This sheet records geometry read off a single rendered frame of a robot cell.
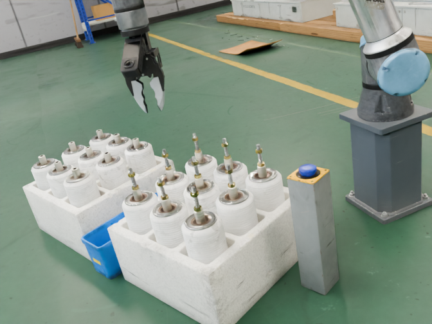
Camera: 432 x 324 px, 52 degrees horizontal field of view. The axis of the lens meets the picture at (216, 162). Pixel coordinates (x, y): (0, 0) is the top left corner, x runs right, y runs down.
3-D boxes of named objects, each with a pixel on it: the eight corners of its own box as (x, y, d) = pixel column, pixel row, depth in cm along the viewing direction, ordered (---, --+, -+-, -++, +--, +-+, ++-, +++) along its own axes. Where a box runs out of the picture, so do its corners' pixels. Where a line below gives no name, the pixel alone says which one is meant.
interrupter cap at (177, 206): (173, 219, 106) (172, 216, 106) (147, 216, 109) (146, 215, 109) (188, 202, 112) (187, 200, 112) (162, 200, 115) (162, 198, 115)
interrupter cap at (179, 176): (187, 180, 123) (186, 179, 123) (160, 189, 122) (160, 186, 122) (181, 170, 130) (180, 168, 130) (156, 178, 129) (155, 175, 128)
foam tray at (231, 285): (214, 213, 153) (204, 166, 146) (313, 246, 127) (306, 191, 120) (124, 279, 129) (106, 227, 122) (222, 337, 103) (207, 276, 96)
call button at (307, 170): (305, 170, 103) (304, 162, 102) (321, 173, 100) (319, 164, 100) (296, 177, 101) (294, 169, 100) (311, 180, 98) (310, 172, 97)
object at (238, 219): (233, 272, 112) (220, 211, 105) (223, 251, 121) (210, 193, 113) (269, 260, 114) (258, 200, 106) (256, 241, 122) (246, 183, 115)
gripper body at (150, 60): (164, 68, 119) (153, 22, 114) (158, 77, 111) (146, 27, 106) (137, 73, 120) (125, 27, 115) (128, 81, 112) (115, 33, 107)
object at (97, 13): (114, 15, 669) (110, 1, 661) (117, 16, 647) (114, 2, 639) (94, 20, 661) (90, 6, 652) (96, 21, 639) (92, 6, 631)
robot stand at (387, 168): (390, 180, 151) (388, 96, 138) (434, 204, 135) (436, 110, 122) (344, 199, 146) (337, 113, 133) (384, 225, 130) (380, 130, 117)
